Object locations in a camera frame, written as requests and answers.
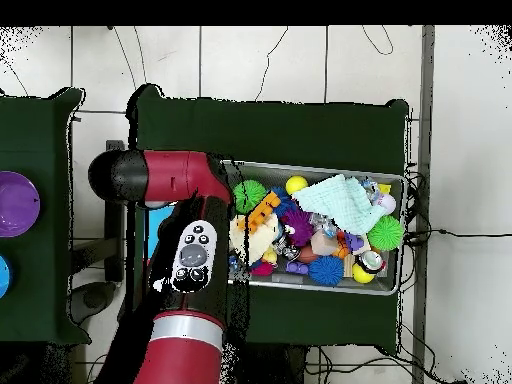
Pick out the blue plastic plate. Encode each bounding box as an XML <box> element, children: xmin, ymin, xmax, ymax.
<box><xmin>0</xmin><ymin>253</ymin><xmax>14</xmax><ymax>299</ymax></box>

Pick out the dark green table cloth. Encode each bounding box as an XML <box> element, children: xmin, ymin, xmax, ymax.
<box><xmin>0</xmin><ymin>87</ymin><xmax>93</xmax><ymax>345</ymax></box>
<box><xmin>125</xmin><ymin>83</ymin><xmax>411</xmax><ymax>357</ymax></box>

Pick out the green spiky rubber ball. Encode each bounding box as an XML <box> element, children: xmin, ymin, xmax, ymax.
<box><xmin>366</xmin><ymin>214</ymin><xmax>405</xmax><ymax>252</ymax></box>
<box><xmin>232</xmin><ymin>179</ymin><xmax>268</xmax><ymax>215</ymax></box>

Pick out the purple plastic plate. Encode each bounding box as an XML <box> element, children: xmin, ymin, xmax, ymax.
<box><xmin>0</xmin><ymin>170</ymin><xmax>42</xmax><ymax>238</ymax></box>

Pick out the shallow mesh bin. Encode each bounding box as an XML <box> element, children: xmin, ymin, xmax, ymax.
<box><xmin>223</xmin><ymin>159</ymin><xmax>406</xmax><ymax>296</ymax></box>

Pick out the crushed silver drink can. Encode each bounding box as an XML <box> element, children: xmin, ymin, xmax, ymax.
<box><xmin>353</xmin><ymin>250</ymin><xmax>386</xmax><ymax>276</ymax></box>

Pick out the smooth yellow ball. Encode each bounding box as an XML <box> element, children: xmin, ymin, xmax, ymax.
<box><xmin>285</xmin><ymin>175</ymin><xmax>310</xmax><ymax>196</ymax></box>

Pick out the orange plastic block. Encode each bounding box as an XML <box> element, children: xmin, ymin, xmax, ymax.
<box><xmin>237</xmin><ymin>190</ymin><xmax>282</xmax><ymax>234</ymax></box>

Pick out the wooden box with three holes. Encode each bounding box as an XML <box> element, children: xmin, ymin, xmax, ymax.
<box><xmin>144</xmin><ymin>204</ymin><xmax>177</xmax><ymax>261</ymax></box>

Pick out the purple spiky rubber ball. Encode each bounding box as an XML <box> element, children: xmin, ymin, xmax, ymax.
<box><xmin>280</xmin><ymin>208</ymin><xmax>314</xmax><ymax>248</ymax></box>

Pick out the cream knitted cloth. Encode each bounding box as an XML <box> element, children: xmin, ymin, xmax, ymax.
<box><xmin>229</xmin><ymin>213</ymin><xmax>280</xmax><ymax>266</ymax></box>

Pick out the blue spiky rubber ball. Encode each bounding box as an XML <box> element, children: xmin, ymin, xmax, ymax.
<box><xmin>307</xmin><ymin>255</ymin><xmax>346</xmax><ymax>287</ymax></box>

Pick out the blue furry toy with eyes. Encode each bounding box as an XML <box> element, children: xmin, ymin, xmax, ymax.
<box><xmin>271</xmin><ymin>186</ymin><xmax>299</xmax><ymax>219</ymax></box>

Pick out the mint green cloth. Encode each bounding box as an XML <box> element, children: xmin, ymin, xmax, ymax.
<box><xmin>291</xmin><ymin>173</ymin><xmax>387</xmax><ymax>236</ymax></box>

